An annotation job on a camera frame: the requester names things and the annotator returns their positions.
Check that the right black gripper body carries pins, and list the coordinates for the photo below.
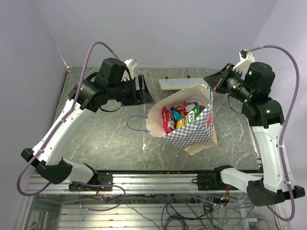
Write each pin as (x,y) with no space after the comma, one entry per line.
(231,84)

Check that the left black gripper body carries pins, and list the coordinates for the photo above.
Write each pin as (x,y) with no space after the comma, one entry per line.
(138,95)

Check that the red Real chips bag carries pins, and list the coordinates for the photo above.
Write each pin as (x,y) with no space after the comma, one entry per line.
(168,120)

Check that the purple snack packet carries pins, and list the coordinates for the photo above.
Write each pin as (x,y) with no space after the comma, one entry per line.
(190,106)

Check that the green Fox's candy bag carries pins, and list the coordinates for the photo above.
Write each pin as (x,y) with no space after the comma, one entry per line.
(190,117)

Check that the blue checkered paper bag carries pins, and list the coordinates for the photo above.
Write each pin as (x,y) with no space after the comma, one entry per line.
(194,136)

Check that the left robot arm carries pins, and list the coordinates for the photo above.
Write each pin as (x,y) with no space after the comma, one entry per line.
(115,81)

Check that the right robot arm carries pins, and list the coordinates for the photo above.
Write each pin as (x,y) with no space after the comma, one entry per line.
(266,120)

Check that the small yellow-framed whiteboard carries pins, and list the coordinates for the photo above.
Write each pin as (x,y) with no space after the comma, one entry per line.
(168,84)

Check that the blue snack packet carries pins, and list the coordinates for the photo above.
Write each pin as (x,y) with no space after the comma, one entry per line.
(177,114)

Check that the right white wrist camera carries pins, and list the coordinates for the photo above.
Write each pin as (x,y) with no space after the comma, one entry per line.
(246,58)

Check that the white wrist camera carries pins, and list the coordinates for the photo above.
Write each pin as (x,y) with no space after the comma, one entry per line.
(246,58)
(131,65)

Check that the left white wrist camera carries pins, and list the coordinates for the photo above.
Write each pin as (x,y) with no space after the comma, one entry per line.
(131,65)

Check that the aluminium frame rail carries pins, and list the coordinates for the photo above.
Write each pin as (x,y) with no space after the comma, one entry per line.
(137,184)

